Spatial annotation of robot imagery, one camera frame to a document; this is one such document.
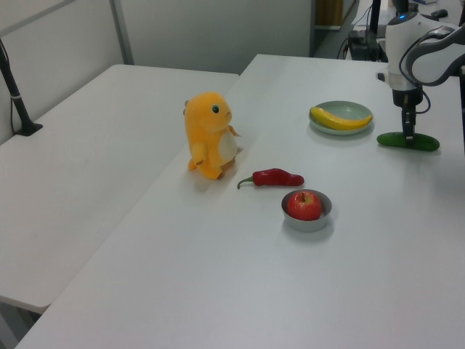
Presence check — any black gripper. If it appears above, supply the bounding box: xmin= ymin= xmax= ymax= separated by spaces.
xmin=391 ymin=88 xmax=424 ymax=148

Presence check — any green cucumber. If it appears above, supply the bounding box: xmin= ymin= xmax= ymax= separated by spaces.
xmin=376 ymin=132 xmax=440 ymax=153

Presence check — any small metal bowl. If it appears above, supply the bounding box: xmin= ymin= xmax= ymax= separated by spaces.
xmin=280 ymin=189 xmax=333 ymax=233

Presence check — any pale green plate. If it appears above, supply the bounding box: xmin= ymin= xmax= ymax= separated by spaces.
xmin=309 ymin=100 xmax=375 ymax=136

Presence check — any yellow banana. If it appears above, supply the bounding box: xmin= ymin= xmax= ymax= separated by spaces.
xmin=309 ymin=106 xmax=373 ymax=131

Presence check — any black equipment box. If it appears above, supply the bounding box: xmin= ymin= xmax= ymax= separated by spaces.
xmin=347 ymin=30 xmax=387 ymax=63

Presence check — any black monitor stand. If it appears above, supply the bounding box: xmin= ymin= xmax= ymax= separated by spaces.
xmin=369 ymin=0 xmax=383 ymax=61

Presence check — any red apple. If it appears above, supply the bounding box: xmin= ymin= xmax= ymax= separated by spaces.
xmin=287 ymin=191 xmax=323 ymax=222

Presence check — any wooden cabinet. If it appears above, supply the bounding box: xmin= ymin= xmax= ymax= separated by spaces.
xmin=314 ymin=0 xmax=344 ymax=28

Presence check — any red chili pepper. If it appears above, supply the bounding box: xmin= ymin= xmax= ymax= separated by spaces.
xmin=237 ymin=167 xmax=305 ymax=190

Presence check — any orange plush dinosaur toy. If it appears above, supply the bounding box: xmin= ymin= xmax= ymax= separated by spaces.
xmin=182 ymin=92 xmax=242 ymax=180

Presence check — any black pole stand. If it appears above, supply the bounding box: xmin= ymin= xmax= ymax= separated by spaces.
xmin=0 ymin=38 xmax=44 ymax=137

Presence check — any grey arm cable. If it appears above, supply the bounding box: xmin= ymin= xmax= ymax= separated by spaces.
xmin=398 ymin=25 xmax=457 ymax=90

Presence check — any grey partition post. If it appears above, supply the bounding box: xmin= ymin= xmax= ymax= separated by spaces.
xmin=110 ymin=0 xmax=135 ymax=66

